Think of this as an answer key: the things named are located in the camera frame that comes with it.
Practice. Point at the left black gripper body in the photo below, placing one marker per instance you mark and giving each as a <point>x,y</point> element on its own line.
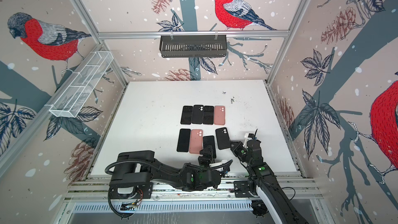
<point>204,162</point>

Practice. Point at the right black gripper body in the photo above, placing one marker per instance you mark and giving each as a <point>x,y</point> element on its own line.
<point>240,151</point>

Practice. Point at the black bare phone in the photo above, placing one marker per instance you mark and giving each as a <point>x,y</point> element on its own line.
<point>210,141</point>
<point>208,115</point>
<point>183,140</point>

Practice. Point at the pink phone case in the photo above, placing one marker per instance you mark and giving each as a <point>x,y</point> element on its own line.
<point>219,115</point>

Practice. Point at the purple phone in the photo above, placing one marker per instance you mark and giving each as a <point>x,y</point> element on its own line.
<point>186,116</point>

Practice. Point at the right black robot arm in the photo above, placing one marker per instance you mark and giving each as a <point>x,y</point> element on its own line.
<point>280,207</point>

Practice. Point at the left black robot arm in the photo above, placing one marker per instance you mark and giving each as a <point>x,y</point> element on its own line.
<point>134,172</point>

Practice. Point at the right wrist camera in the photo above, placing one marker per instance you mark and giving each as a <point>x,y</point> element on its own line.
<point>248,137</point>

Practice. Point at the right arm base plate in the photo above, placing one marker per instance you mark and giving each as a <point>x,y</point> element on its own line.
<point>248,188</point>

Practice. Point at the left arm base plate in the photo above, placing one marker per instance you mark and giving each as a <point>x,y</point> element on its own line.
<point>132,192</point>

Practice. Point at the black wire wall basket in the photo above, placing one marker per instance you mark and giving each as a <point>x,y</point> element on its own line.
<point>193,46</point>

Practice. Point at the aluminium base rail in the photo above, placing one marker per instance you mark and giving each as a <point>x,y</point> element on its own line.
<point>231,186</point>

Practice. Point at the white mesh wall tray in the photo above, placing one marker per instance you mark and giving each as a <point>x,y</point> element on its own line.
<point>83,83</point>

